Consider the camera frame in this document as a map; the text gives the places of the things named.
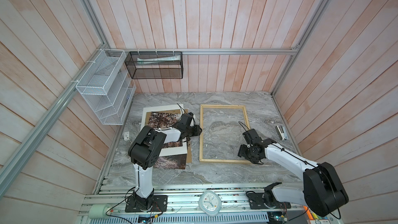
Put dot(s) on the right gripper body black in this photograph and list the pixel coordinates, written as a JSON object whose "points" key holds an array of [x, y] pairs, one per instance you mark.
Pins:
{"points": [[252, 157]]}

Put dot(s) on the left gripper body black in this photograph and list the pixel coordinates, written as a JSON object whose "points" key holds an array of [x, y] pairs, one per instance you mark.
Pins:
{"points": [[189, 131]]}

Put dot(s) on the light wooden picture frame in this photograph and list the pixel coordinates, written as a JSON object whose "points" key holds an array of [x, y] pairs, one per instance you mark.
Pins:
{"points": [[201, 149]]}

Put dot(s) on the white photo mat board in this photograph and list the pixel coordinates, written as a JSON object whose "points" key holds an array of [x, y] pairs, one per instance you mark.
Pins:
{"points": [[171, 130]]}

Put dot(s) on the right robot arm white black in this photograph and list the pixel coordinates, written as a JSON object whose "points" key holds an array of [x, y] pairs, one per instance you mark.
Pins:
{"points": [[322, 190]]}

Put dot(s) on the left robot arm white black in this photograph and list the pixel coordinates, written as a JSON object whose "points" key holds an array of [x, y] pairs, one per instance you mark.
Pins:
{"points": [[145, 151]]}

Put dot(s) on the autumn forest photo print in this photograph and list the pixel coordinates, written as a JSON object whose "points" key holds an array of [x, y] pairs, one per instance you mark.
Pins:
{"points": [[168, 161]]}

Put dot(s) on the white stapler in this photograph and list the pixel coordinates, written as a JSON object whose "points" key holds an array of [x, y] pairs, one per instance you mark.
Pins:
{"points": [[282, 132]]}

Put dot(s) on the small white box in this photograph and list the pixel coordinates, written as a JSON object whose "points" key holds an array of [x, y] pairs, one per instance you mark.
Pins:
{"points": [[126, 136]]}

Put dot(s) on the white round timer clock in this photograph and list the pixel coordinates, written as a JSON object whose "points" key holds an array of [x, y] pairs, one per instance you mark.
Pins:
{"points": [[210, 203]]}

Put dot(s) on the paper in black basket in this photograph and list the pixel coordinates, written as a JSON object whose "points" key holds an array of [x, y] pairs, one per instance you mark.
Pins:
{"points": [[159, 60]]}

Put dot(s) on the coloured markers tray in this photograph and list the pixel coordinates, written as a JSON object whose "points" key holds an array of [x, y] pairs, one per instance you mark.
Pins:
{"points": [[312, 218]]}

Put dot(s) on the pale green emergency button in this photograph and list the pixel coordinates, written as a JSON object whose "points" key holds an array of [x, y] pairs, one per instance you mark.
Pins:
{"points": [[100, 211]]}

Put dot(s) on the brown frame backing board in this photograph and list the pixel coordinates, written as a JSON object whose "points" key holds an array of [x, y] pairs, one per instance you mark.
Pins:
{"points": [[188, 157]]}

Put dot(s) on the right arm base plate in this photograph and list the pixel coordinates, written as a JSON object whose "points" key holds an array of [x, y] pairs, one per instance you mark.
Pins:
{"points": [[264, 201]]}

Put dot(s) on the black wire mesh basket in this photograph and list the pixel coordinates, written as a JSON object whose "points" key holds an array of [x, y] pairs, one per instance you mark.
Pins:
{"points": [[153, 71]]}

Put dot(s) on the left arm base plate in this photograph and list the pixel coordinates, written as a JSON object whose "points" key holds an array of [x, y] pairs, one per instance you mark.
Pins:
{"points": [[156, 203]]}

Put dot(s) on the white wire mesh shelf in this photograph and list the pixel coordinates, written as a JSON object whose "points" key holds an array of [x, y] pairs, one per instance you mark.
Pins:
{"points": [[107, 87]]}

